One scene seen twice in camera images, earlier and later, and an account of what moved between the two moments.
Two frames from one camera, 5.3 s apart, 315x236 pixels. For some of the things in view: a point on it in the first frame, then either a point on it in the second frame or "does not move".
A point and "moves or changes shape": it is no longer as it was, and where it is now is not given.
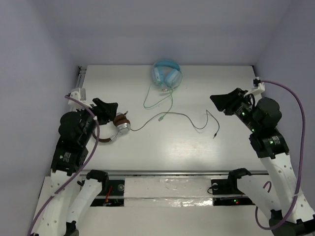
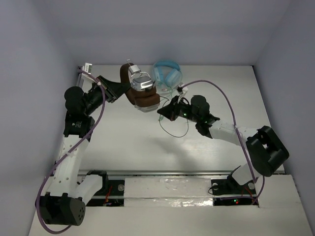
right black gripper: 229,101 to 170,111
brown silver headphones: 122,123 to 142,94
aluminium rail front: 173,172 does not move
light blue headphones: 167,73 does not move
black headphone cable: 188,117 moves or changes shape
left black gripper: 99,111 to 108,89
